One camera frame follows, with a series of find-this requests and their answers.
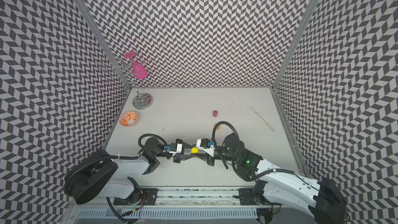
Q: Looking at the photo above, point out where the yellow paint jar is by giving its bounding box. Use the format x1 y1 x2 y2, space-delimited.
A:
191 147 199 154

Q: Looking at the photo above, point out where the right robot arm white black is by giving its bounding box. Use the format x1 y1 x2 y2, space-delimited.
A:
191 133 350 224

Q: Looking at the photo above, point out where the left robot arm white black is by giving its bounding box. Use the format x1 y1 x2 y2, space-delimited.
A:
63 133 193 204

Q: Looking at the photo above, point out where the chrome glass holder stand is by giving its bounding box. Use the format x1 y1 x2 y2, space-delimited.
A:
107 55 153 110

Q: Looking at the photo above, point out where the orange patterned ceramic bowl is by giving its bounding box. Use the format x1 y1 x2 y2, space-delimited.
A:
119 111 139 127

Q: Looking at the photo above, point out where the pink plastic wine glass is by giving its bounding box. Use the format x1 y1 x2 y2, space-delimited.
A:
123 51 148 80

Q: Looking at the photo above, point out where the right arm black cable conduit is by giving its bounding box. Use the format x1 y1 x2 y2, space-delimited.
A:
211 121 240 170

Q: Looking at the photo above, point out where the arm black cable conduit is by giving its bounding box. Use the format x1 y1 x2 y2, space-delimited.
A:
211 121 240 170
138 133 169 151

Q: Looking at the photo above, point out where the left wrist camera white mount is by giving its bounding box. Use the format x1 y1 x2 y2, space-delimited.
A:
165 143 183 156

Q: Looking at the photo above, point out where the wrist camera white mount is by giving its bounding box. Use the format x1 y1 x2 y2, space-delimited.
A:
196 139 215 157
165 143 183 156

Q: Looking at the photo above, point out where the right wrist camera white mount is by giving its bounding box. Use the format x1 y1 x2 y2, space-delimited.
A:
196 139 215 157

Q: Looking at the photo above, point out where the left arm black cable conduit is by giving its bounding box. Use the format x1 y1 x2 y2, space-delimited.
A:
138 133 169 151

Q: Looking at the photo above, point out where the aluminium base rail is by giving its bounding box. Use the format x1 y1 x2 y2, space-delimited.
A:
66 186 330 209

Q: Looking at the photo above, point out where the aluminium corner post left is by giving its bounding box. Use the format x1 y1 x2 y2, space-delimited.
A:
73 0 131 91

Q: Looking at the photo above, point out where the aluminium corner post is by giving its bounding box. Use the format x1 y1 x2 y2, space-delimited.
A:
73 0 131 91
272 0 320 91

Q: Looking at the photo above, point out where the aluminium corner post right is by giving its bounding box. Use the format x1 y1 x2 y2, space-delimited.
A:
272 0 320 91

